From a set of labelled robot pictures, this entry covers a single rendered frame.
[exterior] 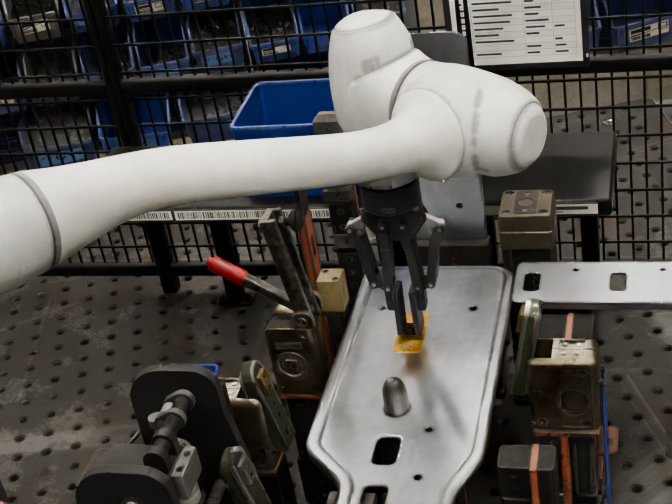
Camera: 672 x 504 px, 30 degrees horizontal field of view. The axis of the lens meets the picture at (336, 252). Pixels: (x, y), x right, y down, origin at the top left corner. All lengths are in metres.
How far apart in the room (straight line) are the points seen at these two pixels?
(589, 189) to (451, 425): 0.53
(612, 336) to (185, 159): 1.09
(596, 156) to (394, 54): 0.67
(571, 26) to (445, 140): 0.74
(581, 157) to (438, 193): 0.28
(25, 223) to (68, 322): 1.30
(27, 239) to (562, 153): 1.09
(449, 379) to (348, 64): 0.45
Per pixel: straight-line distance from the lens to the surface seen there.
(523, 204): 1.87
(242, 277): 1.69
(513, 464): 1.53
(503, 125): 1.32
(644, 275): 1.80
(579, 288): 1.78
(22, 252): 1.19
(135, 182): 1.26
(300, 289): 1.66
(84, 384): 2.31
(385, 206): 1.54
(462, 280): 1.82
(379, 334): 1.74
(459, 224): 1.90
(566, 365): 1.59
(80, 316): 2.49
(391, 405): 1.59
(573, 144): 2.07
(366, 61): 1.43
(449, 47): 1.76
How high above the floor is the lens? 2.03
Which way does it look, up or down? 32 degrees down
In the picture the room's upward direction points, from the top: 10 degrees counter-clockwise
